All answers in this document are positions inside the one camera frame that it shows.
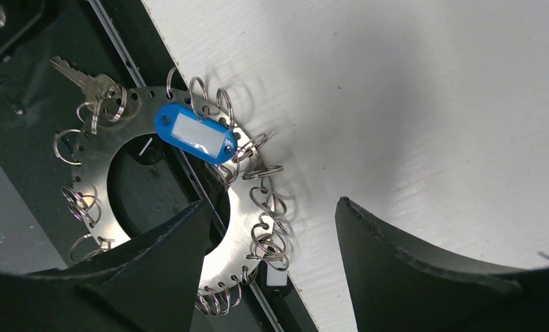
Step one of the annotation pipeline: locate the round metal key ring plate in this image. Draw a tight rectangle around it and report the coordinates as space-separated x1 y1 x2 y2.
53 77 290 315

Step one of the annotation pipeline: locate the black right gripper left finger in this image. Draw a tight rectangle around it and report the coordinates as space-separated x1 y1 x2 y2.
0 201 210 331

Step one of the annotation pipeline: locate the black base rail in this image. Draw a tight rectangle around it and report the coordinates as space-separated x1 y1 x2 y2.
0 1 316 331

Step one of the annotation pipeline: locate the blue key tag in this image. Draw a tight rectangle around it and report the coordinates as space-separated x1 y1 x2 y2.
154 103 238 165

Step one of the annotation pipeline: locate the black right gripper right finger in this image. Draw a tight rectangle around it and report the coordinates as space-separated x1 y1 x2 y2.
335 197 549 331

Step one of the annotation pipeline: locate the black key tag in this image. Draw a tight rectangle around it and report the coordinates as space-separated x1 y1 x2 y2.
259 262 289 299

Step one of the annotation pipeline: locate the silver key on plate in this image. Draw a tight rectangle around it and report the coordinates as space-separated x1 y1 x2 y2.
50 56 120 102

